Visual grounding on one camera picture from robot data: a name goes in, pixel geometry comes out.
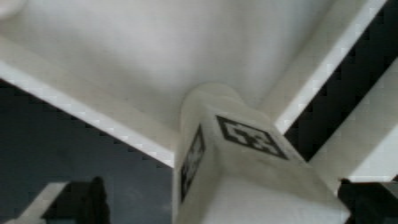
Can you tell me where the white table leg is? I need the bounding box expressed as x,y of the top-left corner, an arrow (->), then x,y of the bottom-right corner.
172,83 -> 350,224

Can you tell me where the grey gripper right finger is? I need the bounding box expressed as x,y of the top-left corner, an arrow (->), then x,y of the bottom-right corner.
337,179 -> 398,224

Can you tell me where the white square tabletop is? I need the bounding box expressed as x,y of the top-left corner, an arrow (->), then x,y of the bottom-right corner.
0,0 -> 387,164

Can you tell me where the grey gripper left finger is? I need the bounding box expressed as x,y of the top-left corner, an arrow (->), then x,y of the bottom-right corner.
7,176 -> 110,224

